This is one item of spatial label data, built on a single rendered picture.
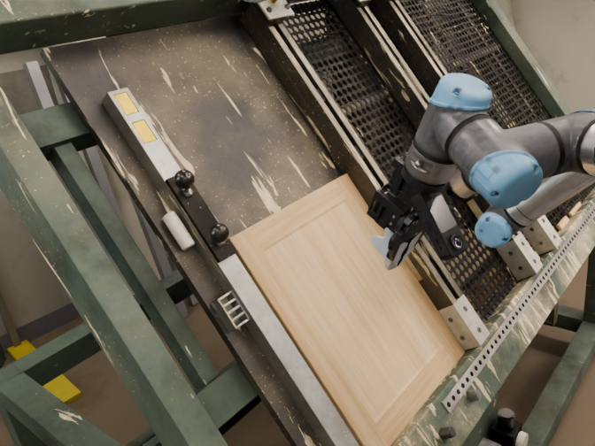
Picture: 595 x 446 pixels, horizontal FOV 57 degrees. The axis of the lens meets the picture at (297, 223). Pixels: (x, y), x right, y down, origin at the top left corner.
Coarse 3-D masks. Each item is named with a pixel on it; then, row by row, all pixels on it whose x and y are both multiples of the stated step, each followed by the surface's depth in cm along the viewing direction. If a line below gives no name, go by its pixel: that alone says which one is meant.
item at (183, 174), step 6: (180, 174) 101; (186, 174) 101; (192, 174) 102; (174, 180) 101; (180, 180) 101; (186, 180) 101; (192, 180) 102; (180, 186) 101; (186, 186) 101; (186, 192) 111; (192, 192) 112
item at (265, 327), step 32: (128, 128) 113; (160, 160) 113; (160, 192) 114; (192, 224) 111; (224, 288) 113; (256, 288) 114; (256, 320) 111; (288, 352) 112; (288, 384) 111; (320, 384) 113; (320, 416) 110
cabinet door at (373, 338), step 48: (336, 192) 142; (240, 240) 119; (288, 240) 127; (336, 240) 135; (288, 288) 121; (336, 288) 129; (384, 288) 138; (336, 336) 123; (384, 336) 131; (432, 336) 140; (336, 384) 118; (384, 384) 125; (432, 384) 133; (384, 432) 120
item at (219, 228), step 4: (216, 224) 101; (220, 224) 101; (212, 228) 101; (216, 228) 100; (220, 228) 100; (224, 228) 101; (212, 232) 100; (216, 232) 100; (220, 232) 100; (224, 232) 100; (228, 232) 102; (212, 236) 100; (216, 236) 100; (220, 236) 100; (224, 236) 101; (228, 236) 102; (212, 240) 101; (216, 240) 101; (220, 240) 101; (224, 240) 101; (216, 244) 111; (220, 244) 111
